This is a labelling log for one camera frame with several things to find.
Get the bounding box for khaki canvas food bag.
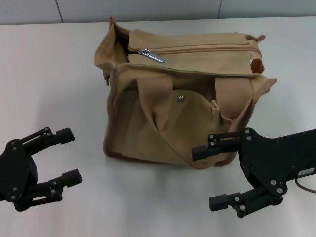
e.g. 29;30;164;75
95;16;277;170

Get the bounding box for silver metal zipper pull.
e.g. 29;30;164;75
138;48;165;64

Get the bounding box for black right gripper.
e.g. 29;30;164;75
192;127;316;219

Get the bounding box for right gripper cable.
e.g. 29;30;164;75
295;177;316;195

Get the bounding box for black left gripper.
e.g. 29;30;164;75
0;127;83;212

